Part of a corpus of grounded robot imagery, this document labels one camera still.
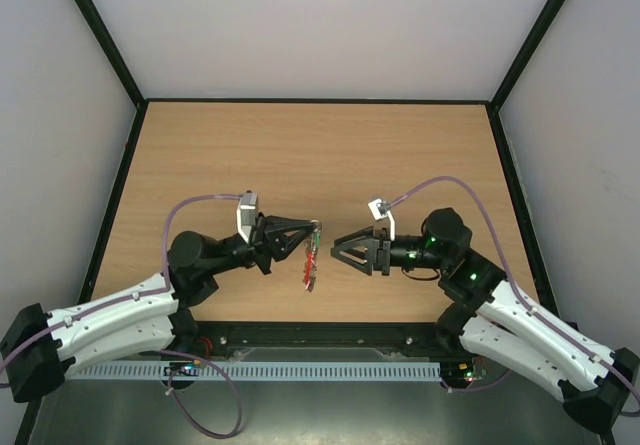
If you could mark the white slotted cable duct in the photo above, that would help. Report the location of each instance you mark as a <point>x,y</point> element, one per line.
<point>265,371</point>

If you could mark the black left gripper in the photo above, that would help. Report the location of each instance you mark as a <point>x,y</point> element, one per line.
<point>267,240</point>

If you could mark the black enclosure frame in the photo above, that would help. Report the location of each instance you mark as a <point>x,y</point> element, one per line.
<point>493,106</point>

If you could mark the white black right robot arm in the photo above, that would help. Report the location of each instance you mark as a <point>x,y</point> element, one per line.
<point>492,317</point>

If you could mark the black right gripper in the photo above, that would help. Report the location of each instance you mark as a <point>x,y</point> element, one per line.
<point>379,253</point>

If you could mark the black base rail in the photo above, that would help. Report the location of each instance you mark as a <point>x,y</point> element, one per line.
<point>410,339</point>

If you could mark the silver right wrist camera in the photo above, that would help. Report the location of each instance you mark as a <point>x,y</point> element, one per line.
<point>379,208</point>

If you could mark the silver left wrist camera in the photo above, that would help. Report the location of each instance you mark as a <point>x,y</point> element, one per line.
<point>247,210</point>

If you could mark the metal keyring with red handle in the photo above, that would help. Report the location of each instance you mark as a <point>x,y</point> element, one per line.
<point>311,262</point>

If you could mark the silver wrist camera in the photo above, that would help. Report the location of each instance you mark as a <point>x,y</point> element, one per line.
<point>247,210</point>
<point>379,208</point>

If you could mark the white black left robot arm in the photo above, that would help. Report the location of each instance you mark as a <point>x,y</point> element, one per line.
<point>41,349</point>

